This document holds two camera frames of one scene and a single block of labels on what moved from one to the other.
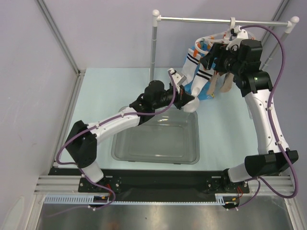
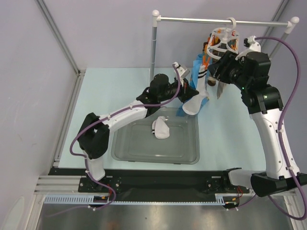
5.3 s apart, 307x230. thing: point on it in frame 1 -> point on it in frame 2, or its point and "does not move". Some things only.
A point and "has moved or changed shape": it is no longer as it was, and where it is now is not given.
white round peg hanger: (234, 34) has moved or changed shape
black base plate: (159, 185) does not move
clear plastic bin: (171, 136) does not move
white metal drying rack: (156, 17) does not move
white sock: (190, 67) -> (160, 128)
